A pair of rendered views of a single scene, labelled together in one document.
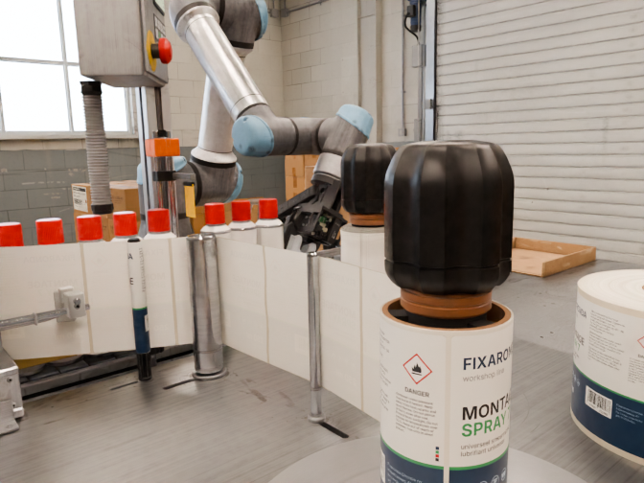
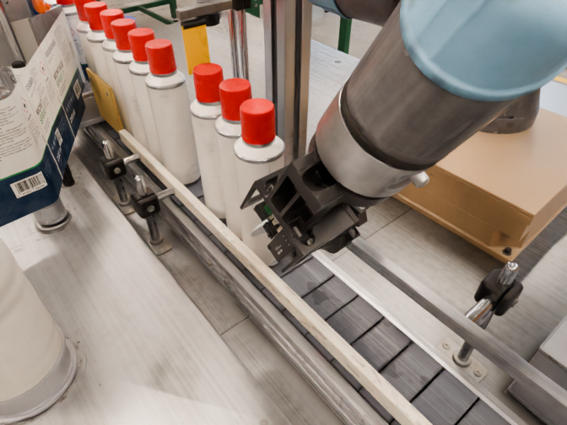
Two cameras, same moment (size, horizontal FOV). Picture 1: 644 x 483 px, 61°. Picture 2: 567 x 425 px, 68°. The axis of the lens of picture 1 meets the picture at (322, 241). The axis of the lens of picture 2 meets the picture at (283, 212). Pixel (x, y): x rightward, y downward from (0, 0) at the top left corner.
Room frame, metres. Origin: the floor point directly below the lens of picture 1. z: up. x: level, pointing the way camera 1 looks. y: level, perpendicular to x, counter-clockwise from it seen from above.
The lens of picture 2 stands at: (1.01, -0.27, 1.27)
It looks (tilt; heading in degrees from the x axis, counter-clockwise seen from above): 42 degrees down; 90
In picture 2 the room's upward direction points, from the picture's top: straight up
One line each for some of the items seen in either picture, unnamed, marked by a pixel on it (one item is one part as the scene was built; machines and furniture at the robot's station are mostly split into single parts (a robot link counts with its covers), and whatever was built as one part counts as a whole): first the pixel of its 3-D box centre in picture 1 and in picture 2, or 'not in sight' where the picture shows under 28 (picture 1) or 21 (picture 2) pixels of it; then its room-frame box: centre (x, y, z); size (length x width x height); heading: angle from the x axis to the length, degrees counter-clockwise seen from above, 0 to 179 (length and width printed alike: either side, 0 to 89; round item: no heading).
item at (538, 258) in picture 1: (527, 254); not in sight; (1.56, -0.60, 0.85); 0.30 x 0.26 x 0.04; 130
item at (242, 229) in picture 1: (242, 258); (241, 166); (0.96, 0.14, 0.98); 0.05 x 0.05 x 0.20
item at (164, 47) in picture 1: (161, 51); not in sight; (0.88, 0.24, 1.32); 0.04 x 0.03 x 0.04; 5
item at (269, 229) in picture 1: (269, 255); (261, 190); (0.98, 0.10, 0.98); 0.05 x 0.05 x 0.20
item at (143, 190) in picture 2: not in sight; (148, 212); (0.82, 0.16, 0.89); 0.03 x 0.03 x 0.12; 40
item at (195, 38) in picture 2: (190, 199); (197, 46); (0.91, 0.22, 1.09); 0.03 x 0.01 x 0.06; 40
